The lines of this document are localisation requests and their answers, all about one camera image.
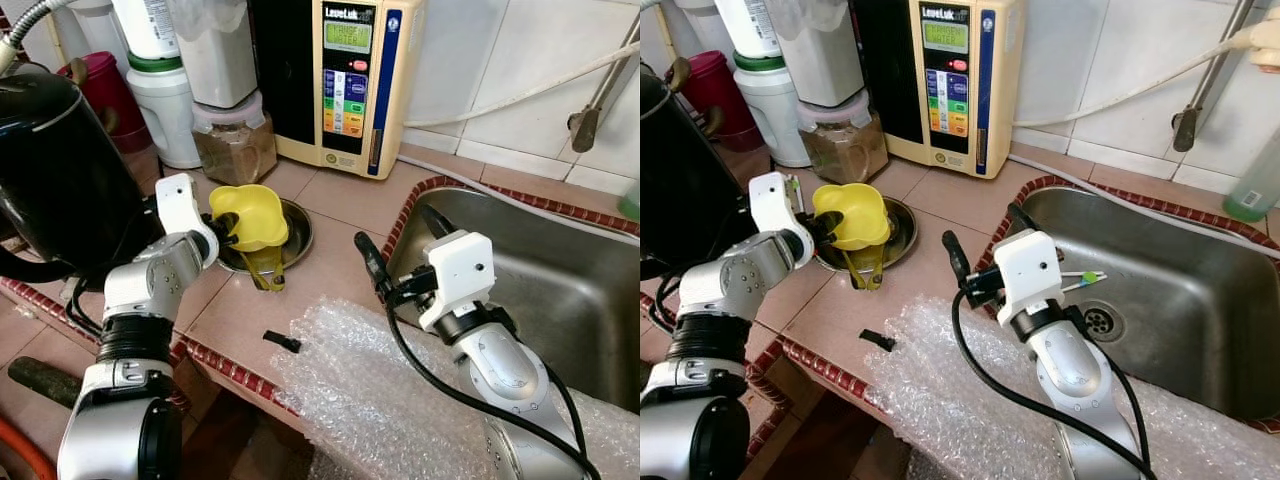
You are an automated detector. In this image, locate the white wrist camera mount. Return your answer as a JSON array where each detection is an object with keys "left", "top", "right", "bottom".
[
  {"left": 418, "top": 232, "right": 496, "bottom": 333},
  {"left": 153, "top": 173, "right": 219, "bottom": 251},
  {"left": 993, "top": 228, "right": 1066, "bottom": 316},
  {"left": 748, "top": 172, "right": 813, "bottom": 251}
]

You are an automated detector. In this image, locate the black electric kettle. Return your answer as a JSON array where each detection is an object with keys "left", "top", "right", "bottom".
[
  {"left": 640, "top": 65, "right": 746, "bottom": 281},
  {"left": 0, "top": 65, "right": 151, "bottom": 283}
]

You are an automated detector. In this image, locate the glass jar brown powder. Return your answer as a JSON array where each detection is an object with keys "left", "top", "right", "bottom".
[
  {"left": 797, "top": 88, "right": 889, "bottom": 184},
  {"left": 190, "top": 90, "right": 279, "bottom": 186}
]

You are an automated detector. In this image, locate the translucent white plastic container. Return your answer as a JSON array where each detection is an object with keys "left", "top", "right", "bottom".
[
  {"left": 775, "top": 0, "right": 869, "bottom": 107},
  {"left": 170, "top": 0, "right": 259, "bottom": 109}
]

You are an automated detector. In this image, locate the grey metal faucet pipe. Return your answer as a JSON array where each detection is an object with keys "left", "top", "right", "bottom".
[
  {"left": 1172, "top": 0, "right": 1256, "bottom": 153},
  {"left": 568, "top": 15, "right": 641, "bottom": 153}
]

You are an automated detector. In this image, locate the cream faucet diverter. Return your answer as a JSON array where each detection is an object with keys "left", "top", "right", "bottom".
[{"left": 1230, "top": 20, "right": 1280, "bottom": 73}]

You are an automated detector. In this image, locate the orange gas hose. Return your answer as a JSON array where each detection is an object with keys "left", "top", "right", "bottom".
[{"left": 0, "top": 415, "right": 56, "bottom": 480}]

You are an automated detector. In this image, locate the maroon plastic cup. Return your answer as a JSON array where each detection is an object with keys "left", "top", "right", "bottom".
[
  {"left": 668, "top": 50, "right": 756, "bottom": 153},
  {"left": 58, "top": 52, "right": 153, "bottom": 156}
]

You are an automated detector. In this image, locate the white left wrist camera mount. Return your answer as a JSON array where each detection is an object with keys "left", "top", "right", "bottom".
[
  {"left": 748, "top": 172, "right": 813, "bottom": 251},
  {"left": 153, "top": 173, "right": 219, "bottom": 251}
]

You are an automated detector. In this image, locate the white filter bottle green band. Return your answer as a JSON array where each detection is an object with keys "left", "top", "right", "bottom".
[
  {"left": 715, "top": 0, "right": 813, "bottom": 168},
  {"left": 108, "top": 0, "right": 204, "bottom": 169}
]

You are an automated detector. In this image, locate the steel sink drain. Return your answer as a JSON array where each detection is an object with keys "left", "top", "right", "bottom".
[{"left": 1080, "top": 303, "right": 1126, "bottom": 343}]

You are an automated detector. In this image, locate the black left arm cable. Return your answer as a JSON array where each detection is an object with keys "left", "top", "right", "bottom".
[
  {"left": 650, "top": 275, "right": 701, "bottom": 336},
  {"left": 65, "top": 275, "right": 111, "bottom": 341}
]

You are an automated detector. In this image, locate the clear bubble wrap sheet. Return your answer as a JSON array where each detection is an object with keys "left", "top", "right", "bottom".
[
  {"left": 865, "top": 297, "right": 1280, "bottom": 480},
  {"left": 270, "top": 297, "right": 641, "bottom": 480}
]

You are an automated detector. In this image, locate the yellow plastic bowl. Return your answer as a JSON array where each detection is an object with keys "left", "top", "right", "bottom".
[
  {"left": 812, "top": 183, "right": 891, "bottom": 251},
  {"left": 208, "top": 184, "right": 291, "bottom": 253}
]

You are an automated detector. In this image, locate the cream rubber hose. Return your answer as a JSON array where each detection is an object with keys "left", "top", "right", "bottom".
[
  {"left": 1013, "top": 35, "right": 1280, "bottom": 129},
  {"left": 403, "top": 40, "right": 641, "bottom": 129}
]

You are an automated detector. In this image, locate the cream water ionizer machine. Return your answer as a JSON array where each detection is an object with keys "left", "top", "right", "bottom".
[
  {"left": 248, "top": 0, "right": 426, "bottom": 181},
  {"left": 850, "top": 0, "right": 1026, "bottom": 179}
]

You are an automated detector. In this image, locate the dark green oblong object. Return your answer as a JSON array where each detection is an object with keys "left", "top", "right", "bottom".
[{"left": 8, "top": 357, "right": 81, "bottom": 409}]

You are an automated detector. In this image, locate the stainless steel sink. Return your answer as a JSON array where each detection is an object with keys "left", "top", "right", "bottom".
[
  {"left": 975, "top": 175, "right": 1280, "bottom": 433},
  {"left": 383, "top": 175, "right": 641, "bottom": 416}
]

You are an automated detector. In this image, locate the round steel dish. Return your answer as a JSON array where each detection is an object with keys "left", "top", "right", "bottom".
[
  {"left": 215, "top": 197, "right": 314, "bottom": 274},
  {"left": 815, "top": 196, "right": 916, "bottom": 273}
]

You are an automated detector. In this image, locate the silver flexible spout hose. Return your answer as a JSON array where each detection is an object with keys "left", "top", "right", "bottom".
[{"left": 0, "top": 0, "right": 61, "bottom": 76}]

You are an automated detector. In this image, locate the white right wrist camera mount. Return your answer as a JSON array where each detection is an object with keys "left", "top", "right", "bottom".
[
  {"left": 418, "top": 232, "right": 496, "bottom": 333},
  {"left": 993, "top": 228, "right": 1066, "bottom": 316}
]

